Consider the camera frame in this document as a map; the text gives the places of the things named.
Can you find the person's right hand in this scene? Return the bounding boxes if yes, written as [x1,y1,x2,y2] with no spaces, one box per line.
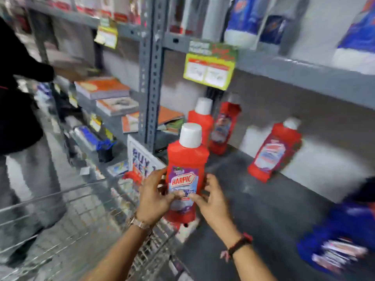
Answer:
[188,173,235,234]

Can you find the person's left hand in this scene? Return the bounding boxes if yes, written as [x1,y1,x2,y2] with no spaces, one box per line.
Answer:
[136,168,185,226]

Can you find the red cleaner bottle purple label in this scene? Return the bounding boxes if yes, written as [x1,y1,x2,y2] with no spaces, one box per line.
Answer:
[164,123,210,224]

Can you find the person's right forearm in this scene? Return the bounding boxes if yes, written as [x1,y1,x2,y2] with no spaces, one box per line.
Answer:
[218,228,277,281]

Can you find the person's left forearm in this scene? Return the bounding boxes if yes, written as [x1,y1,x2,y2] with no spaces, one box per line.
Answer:
[83,224,153,281]

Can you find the silver wristwatch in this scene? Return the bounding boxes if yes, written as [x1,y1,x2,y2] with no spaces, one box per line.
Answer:
[127,213,153,235]

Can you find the white blue promotion sign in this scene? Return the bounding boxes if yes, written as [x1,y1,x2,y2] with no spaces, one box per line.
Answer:
[127,134,167,180]

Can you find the black and red wristband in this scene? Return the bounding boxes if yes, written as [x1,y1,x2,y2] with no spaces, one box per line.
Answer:
[220,233,254,263]

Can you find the orange green book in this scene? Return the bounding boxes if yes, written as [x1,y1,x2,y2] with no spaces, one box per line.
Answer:
[121,106,185,135]

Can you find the red cleaner bottle leaning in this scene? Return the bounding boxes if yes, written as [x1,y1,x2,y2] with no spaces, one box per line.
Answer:
[209,93,242,156]

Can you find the red cleaner bottle white cap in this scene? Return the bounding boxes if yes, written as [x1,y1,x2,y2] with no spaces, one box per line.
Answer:
[187,97,214,147]

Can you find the red cleaner bottle tilted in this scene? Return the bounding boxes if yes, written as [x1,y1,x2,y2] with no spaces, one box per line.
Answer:
[247,117,303,183]

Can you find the blue packet with black holder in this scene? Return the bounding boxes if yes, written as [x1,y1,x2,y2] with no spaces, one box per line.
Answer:
[73,126,117,164]

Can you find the grey orange book stack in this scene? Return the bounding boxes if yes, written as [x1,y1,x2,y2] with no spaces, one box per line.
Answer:
[96,97,139,117]

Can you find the grey metal shelving rack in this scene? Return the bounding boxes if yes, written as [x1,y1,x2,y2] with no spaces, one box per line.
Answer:
[25,0,375,281]

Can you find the yellow green price tag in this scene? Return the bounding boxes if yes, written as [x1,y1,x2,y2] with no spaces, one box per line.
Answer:
[183,40,238,91]

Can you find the blue cleaner bottle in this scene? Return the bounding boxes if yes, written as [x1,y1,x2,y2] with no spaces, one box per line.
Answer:
[296,177,375,275]

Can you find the small yellow price tag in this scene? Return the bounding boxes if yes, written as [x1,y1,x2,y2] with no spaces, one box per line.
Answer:
[94,18,119,50]

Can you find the white cylindrical container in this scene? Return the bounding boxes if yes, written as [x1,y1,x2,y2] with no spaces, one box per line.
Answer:
[202,0,232,43]

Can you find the dark blue refill pack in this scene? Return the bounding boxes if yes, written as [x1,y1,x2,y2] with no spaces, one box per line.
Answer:
[259,14,290,45]

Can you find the large blue white bottle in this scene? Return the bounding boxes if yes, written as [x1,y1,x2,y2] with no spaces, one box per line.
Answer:
[331,0,375,75]

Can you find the metal wire shopping cart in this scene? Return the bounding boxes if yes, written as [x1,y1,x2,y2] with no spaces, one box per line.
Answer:
[0,171,203,281]

